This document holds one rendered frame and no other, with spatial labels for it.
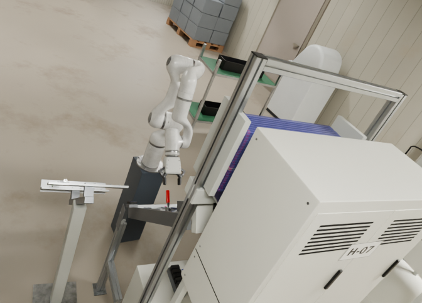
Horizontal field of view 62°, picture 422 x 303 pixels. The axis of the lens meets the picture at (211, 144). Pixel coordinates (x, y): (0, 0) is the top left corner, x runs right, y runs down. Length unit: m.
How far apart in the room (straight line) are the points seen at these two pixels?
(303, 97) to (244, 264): 4.74
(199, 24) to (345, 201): 7.02
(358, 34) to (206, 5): 3.11
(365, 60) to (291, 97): 1.25
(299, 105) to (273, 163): 4.76
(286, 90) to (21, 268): 4.59
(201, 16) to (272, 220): 6.93
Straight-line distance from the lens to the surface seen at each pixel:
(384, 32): 6.09
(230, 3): 8.01
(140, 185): 2.45
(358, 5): 6.44
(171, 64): 2.07
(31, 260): 2.69
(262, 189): 1.04
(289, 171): 0.96
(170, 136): 2.03
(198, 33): 7.85
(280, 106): 6.00
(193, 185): 1.30
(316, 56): 5.73
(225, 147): 1.17
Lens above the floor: 2.14
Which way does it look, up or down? 29 degrees down
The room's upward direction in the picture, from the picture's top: 24 degrees clockwise
